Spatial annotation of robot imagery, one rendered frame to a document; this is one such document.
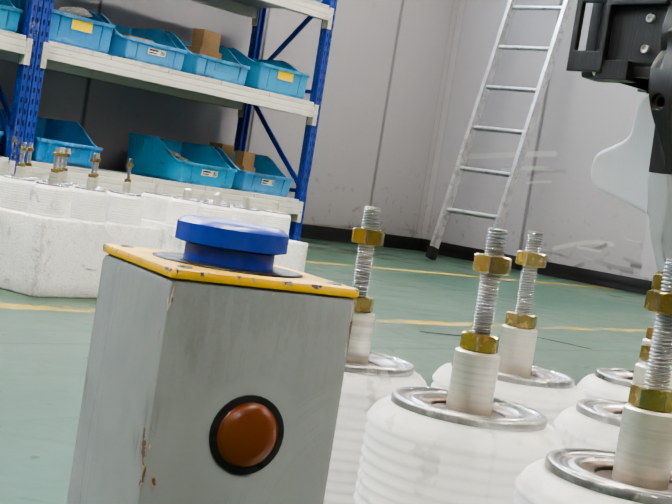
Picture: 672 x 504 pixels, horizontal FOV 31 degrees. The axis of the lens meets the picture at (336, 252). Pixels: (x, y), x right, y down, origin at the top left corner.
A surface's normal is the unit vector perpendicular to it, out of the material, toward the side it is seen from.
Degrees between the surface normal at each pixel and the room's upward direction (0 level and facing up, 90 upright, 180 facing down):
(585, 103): 90
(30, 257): 90
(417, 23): 90
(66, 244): 90
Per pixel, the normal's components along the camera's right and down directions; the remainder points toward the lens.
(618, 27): -0.74, -0.08
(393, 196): 0.73, 0.15
